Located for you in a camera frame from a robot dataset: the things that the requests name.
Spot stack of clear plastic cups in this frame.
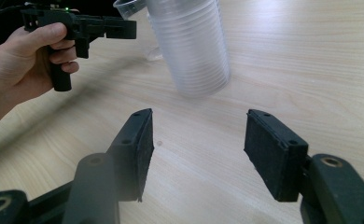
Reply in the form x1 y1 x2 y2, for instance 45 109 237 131
145 0 231 98

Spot single clear plastic cup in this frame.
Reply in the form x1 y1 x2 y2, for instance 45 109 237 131
112 0 164 62

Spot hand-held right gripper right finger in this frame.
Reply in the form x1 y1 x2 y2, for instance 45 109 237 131
244 108 310 203

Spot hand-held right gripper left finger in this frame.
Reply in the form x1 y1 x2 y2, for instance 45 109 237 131
106 107 156 203

